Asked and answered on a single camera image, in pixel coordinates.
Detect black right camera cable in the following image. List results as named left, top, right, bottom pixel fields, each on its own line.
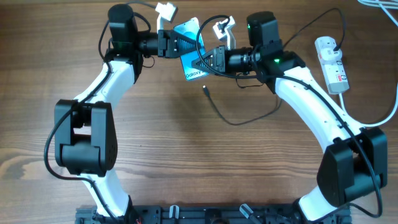
left=195, top=14, right=383, bottom=218

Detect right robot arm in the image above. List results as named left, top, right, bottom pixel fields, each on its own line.
left=192, top=11, right=387, bottom=223

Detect black left camera cable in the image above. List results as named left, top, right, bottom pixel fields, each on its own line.
left=43, top=0, right=156, bottom=222

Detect black camera cable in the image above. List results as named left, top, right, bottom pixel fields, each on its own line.
left=195, top=14, right=383, bottom=218
left=43, top=0, right=156, bottom=222

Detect teal Samsung Galaxy smartphone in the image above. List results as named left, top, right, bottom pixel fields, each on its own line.
left=174, top=17, right=208, bottom=81

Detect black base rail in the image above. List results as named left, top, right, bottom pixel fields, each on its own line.
left=75, top=204, right=352, bottom=224

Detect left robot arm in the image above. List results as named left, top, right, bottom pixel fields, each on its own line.
left=46, top=2, right=195, bottom=223

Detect white cables at corner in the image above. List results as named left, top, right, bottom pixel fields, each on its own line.
left=356, top=0, right=398, bottom=28

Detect white USB charger plug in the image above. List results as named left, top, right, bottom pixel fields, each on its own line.
left=319, top=47, right=342, bottom=63

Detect white power strip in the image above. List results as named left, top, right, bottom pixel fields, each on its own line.
left=315, top=36, right=349, bottom=95

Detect black USB charging cable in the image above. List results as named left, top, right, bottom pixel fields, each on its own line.
left=202, top=7, right=346, bottom=126

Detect white power strip cord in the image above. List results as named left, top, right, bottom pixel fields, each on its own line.
left=338, top=81, right=398, bottom=128

